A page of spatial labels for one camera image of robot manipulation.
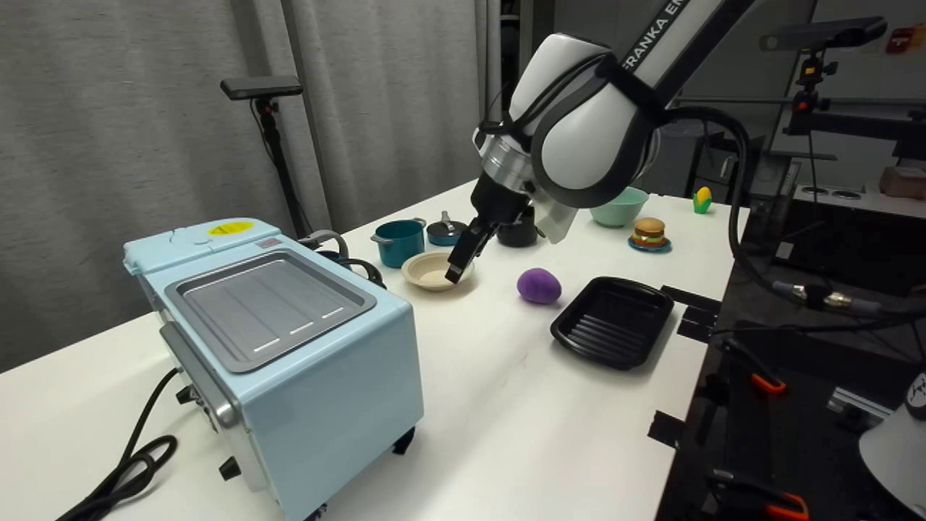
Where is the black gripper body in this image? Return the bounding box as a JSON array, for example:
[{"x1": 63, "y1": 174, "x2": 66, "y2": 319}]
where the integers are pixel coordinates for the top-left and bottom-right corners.
[{"x1": 470, "y1": 176, "x2": 532, "y2": 251}]

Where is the light blue toaster oven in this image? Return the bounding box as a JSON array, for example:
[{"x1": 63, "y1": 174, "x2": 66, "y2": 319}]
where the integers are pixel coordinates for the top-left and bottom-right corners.
[{"x1": 120, "y1": 215, "x2": 429, "y2": 521}]

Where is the beige bowl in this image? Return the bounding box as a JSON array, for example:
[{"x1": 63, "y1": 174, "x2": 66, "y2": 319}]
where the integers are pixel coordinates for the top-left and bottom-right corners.
[{"x1": 400, "y1": 248, "x2": 484, "y2": 296}]

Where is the teal toy pot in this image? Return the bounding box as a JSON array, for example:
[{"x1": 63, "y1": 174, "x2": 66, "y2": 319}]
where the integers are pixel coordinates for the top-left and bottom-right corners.
[{"x1": 370, "y1": 216, "x2": 429, "y2": 273}]

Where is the purple plastic eggplant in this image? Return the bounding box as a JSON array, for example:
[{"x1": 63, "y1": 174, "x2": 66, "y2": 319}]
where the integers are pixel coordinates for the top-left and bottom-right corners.
[{"x1": 515, "y1": 265, "x2": 564, "y2": 309}]

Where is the mint green bowl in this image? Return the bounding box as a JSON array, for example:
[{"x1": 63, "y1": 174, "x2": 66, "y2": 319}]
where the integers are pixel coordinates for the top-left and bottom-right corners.
[{"x1": 587, "y1": 181, "x2": 651, "y2": 231}]

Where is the black ridged tray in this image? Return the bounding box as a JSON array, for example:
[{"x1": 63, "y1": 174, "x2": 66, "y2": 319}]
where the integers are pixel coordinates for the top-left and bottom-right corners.
[{"x1": 548, "y1": 274, "x2": 677, "y2": 372}]

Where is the toy burger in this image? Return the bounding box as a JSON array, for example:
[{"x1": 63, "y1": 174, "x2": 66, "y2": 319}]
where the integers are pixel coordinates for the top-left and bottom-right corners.
[{"x1": 632, "y1": 215, "x2": 672, "y2": 245}]

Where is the grey cabinet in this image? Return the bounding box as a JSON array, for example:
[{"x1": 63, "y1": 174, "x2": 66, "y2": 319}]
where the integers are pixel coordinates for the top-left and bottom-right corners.
[{"x1": 654, "y1": 122, "x2": 765, "y2": 206}]

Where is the black tripod stand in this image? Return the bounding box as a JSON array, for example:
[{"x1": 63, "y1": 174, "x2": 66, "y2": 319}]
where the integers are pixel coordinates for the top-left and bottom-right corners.
[{"x1": 251, "y1": 95, "x2": 314, "y2": 241}]

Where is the black tape strip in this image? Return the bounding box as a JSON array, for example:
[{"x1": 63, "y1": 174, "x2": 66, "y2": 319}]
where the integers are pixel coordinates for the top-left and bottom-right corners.
[
  {"x1": 674, "y1": 284, "x2": 724, "y2": 316},
  {"x1": 677, "y1": 312, "x2": 719, "y2": 341},
  {"x1": 645, "y1": 407, "x2": 688, "y2": 448}
]

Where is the grey curtain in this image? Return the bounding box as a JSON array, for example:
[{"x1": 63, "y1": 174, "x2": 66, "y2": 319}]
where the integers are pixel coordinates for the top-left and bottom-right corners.
[{"x1": 0, "y1": 0, "x2": 496, "y2": 372}]

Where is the white cone object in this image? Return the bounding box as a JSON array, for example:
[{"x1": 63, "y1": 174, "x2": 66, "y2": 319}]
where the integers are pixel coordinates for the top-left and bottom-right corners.
[{"x1": 858, "y1": 371, "x2": 926, "y2": 521}]

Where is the black saucepan grey handle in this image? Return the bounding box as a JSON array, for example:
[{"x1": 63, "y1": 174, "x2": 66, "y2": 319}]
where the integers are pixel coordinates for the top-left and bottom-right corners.
[{"x1": 496, "y1": 212, "x2": 544, "y2": 251}]

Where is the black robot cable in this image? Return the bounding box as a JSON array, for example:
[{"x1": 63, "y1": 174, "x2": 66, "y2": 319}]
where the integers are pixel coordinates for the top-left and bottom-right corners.
[{"x1": 662, "y1": 103, "x2": 926, "y2": 322}]

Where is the black camera bar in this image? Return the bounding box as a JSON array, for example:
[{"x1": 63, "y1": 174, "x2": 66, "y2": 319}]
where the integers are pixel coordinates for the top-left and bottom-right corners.
[
  {"x1": 758, "y1": 14, "x2": 891, "y2": 51},
  {"x1": 218, "y1": 73, "x2": 308, "y2": 100}
]

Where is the black clamp orange handle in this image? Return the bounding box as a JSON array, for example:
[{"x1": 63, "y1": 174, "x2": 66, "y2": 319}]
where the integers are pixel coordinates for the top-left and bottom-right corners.
[
  {"x1": 719, "y1": 336, "x2": 791, "y2": 400},
  {"x1": 706, "y1": 465, "x2": 814, "y2": 521}
]

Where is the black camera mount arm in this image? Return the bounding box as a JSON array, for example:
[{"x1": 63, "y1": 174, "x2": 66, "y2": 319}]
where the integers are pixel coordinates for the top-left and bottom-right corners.
[{"x1": 781, "y1": 48, "x2": 926, "y2": 161}]

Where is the black oven power cord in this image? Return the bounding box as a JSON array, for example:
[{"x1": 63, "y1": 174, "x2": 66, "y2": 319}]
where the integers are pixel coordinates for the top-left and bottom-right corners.
[{"x1": 56, "y1": 365, "x2": 186, "y2": 521}]

